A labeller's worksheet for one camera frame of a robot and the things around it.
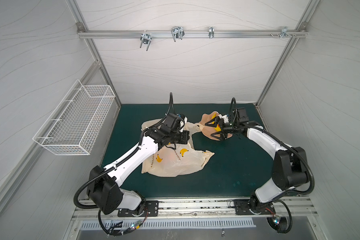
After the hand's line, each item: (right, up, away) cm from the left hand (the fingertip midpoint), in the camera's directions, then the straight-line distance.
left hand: (192, 135), depth 77 cm
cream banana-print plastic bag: (-13, -13, -1) cm, 18 cm away
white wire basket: (-56, +6, -9) cm, 57 cm away
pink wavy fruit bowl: (+13, 0, +25) cm, 28 cm away
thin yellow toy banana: (+13, +4, -1) cm, 14 cm away
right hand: (+11, +5, +6) cm, 13 cm away
